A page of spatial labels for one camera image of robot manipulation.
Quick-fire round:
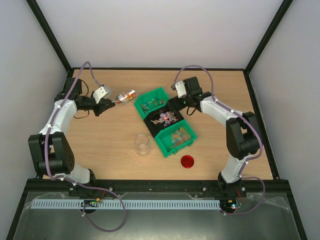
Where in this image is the black bin with swirl lollipops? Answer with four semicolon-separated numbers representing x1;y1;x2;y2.
143;105;184;138

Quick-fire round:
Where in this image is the silver metal scoop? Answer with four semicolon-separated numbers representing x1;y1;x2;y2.
114;89;138;105

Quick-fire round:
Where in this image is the green bin with lollipops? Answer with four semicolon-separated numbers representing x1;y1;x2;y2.
134;87;170;120

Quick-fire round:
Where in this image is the green bin with gummy candies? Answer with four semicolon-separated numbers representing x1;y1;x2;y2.
155;119;198;158

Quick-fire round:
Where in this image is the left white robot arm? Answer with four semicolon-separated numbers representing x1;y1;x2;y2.
28;77;116;186

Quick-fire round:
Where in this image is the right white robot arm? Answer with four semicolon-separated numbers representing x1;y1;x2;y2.
168;76;263;196

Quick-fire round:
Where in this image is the clear glass jar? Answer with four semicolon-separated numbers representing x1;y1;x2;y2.
134;133;151;156

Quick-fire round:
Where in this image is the red jar lid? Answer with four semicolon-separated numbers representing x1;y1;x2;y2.
180;155;195;169

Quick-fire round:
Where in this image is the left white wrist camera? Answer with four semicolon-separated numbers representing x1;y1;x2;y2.
92;85;112;104

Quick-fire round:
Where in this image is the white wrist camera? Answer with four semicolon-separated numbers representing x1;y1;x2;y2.
92;85;112;104
171;81;187;99

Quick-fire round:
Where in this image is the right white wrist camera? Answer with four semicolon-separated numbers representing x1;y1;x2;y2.
171;81;187;99

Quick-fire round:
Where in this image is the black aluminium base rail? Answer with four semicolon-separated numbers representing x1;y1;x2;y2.
24;178;291;198

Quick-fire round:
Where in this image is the light blue cable duct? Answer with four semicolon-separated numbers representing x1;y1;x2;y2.
30;199;221;210

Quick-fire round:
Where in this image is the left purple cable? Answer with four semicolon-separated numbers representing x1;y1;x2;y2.
44;61;126;232

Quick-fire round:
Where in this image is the black frame post left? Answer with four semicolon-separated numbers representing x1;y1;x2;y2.
26;0;72;73

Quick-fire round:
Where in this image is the black frame post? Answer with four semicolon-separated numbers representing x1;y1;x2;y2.
26;0;72;73
244;0;295;73

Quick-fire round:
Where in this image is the black frame post right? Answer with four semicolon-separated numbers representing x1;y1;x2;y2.
244;0;295;73

